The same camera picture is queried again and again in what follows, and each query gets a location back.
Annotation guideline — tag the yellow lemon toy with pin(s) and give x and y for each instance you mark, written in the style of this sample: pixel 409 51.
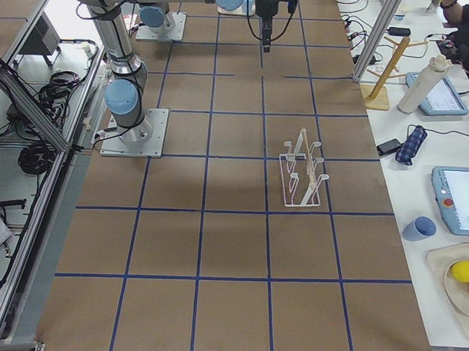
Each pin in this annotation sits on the yellow lemon toy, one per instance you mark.
pixel 460 271

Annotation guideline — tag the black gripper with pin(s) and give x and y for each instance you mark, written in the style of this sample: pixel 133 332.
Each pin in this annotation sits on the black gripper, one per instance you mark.
pixel 266 8

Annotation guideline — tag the black smartphone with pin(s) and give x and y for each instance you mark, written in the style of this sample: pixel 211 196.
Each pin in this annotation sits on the black smartphone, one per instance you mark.
pixel 388 147

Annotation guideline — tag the white wire cup rack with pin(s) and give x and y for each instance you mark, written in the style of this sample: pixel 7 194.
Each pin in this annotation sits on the white wire cup rack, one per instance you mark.
pixel 301 176

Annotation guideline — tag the beige bowl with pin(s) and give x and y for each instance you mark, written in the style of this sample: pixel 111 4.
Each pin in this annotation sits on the beige bowl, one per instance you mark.
pixel 457 292

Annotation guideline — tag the person in black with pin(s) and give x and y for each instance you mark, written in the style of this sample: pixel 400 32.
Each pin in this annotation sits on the person in black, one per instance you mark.
pixel 457 16

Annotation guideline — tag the beige cylindrical bottle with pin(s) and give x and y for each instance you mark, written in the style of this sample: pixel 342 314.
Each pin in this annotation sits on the beige cylindrical bottle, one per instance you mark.
pixel 420 85

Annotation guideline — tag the blue plaid folded umbrella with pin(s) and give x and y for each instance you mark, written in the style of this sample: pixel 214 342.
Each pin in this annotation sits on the blue plaid folded umbrella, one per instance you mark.
pixel 411 146

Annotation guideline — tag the blue teach pendant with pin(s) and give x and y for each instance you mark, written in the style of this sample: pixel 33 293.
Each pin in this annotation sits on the blue teach pendant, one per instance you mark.
pixel 451 187
pixel 442 99

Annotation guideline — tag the blue teach pendant near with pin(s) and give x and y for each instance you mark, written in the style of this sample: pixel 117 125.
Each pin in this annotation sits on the blue teach pendant near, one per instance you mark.
pixel 451 187

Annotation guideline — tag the blue teach pendant far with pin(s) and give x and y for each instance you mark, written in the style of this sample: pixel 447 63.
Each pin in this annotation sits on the blue teach pendant far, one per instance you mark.
pixel 442 99

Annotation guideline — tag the blue cup on side table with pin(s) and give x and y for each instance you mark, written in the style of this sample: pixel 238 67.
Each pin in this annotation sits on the blue cup on side table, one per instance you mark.
pixel 419 229

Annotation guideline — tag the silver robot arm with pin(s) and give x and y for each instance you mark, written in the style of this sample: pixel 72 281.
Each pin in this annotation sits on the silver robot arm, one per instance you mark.
pixel 157 17
pixel 124 95

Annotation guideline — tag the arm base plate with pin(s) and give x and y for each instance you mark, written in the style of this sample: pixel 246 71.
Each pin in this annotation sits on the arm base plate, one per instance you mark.
pixel 144 34
pixel 145 140

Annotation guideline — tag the wooden mug tree stand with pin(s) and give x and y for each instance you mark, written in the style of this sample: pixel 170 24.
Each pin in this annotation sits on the wooden mug tree stand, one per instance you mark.
pixel 375 96

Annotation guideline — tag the grey electronics box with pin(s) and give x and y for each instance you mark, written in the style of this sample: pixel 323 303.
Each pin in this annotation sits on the grey electronics box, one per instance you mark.
pixel 43 40

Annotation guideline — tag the aluminium frame post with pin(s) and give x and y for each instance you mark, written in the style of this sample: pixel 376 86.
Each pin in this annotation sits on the aluminium frame post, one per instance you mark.
pixel 377 33

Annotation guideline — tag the beige tray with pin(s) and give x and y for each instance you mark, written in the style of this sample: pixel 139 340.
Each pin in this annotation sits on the beige tray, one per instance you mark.
pixel 439 261

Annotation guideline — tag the black power adapter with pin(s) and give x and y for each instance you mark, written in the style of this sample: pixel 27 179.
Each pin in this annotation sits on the black power adapter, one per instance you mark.
pixel 398 31

